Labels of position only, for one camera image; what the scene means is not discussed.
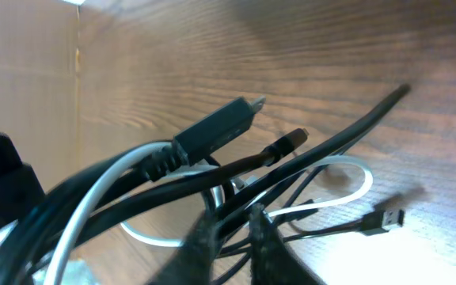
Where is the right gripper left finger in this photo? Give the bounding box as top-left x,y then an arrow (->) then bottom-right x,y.
146,211 -> 221,285

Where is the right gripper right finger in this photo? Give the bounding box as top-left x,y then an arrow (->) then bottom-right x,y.
249,203 -> 325,285

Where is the thick black USB cable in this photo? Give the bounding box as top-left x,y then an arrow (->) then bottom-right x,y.
0,83 -> 412,285

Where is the white USB cable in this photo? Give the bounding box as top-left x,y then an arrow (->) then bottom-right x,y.
0,141 -> 374,285

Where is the thin black USB cable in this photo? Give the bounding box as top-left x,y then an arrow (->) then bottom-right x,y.
207,127 -> 406,285

